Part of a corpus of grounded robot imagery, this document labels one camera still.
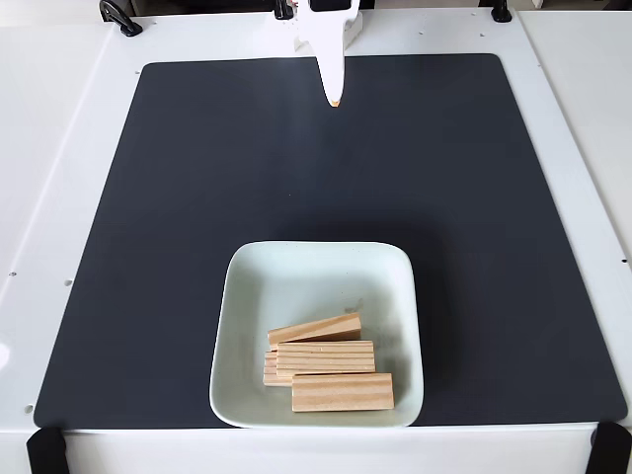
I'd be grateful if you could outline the black table mat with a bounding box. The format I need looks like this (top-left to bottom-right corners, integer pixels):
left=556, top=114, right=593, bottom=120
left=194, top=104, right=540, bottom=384
left=33, top=52, right=628, bottom=430

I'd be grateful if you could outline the wooden block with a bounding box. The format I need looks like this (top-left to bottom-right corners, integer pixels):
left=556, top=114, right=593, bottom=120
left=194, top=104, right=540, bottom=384
left=290, top=372, right=396, bottom=414
left=267, top=311, right=363, bottom=346
left=276, top=341, right=377, bottom=380
left=262, top=351, right=297, bottom=388

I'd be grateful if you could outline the pale green square plate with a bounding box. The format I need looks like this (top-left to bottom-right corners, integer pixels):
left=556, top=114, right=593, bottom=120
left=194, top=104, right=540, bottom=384
left=208, top=240, right=426, bottom=430

